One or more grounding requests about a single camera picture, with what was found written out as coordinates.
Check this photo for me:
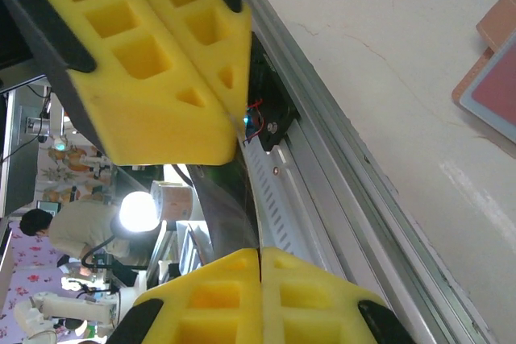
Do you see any orange fruit print poster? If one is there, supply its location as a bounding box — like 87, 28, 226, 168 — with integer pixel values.
35, 138, 116, 204

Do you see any round white lamp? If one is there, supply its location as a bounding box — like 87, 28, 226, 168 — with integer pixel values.
118, 190, 159, 236

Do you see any white slotted cable duct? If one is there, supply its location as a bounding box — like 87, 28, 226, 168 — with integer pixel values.
240, 134, 335, 276

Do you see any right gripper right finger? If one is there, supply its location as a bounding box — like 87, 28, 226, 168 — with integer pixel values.
260, 247, 416, 344

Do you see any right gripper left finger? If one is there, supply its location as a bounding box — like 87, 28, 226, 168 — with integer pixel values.
106, 247, 263, 344

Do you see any small black controller board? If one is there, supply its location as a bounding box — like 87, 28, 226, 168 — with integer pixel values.
240, 97, 266, 146

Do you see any floral print cloth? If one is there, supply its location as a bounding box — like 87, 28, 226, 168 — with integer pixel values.
0, 221, 88, 344

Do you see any aluminium mounting rail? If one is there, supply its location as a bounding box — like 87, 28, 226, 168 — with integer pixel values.
225, 0, 499, 344

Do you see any pale red card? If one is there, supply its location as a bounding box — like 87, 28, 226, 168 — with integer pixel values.
470, 33, 516, 130

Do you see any grey glossy panel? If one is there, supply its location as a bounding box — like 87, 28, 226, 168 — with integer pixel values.
187, 163, 261, 259

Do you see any printed paper cylinder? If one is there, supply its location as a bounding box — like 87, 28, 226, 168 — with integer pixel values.
149, 180, 195, 222

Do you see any person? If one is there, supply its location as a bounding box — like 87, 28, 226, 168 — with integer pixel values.
19, 197, 136, 264

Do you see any thin plastic card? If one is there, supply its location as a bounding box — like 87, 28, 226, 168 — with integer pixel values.
231, 112, 265, 255

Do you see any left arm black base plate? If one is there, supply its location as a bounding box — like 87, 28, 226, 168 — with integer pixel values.
246, 31, 302, 155

